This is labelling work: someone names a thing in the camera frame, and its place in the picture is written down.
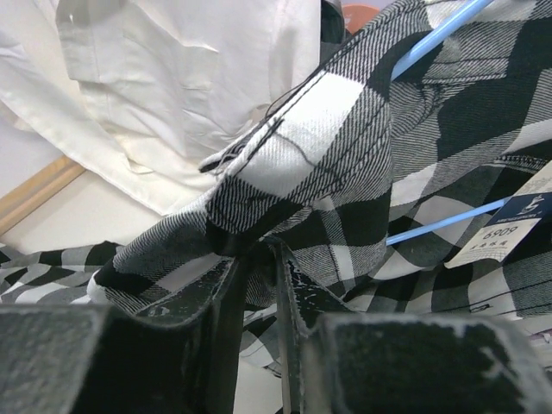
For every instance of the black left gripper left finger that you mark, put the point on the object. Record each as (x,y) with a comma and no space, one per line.
(179,355)

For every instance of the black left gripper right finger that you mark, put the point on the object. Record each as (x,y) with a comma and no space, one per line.
(337,360)

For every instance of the black white plaid shirt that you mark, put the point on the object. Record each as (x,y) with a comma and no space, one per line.
(350,158)

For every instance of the blue wire hanger plaid shirt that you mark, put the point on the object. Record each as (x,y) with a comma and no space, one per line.
(437,36)

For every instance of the paper shirt price tag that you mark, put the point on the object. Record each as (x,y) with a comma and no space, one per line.
(510,224)

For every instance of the wooden clothes rack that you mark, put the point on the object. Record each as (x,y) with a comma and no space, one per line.
(35,191)

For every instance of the pink laundry basket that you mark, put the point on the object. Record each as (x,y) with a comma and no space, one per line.
(356,16)

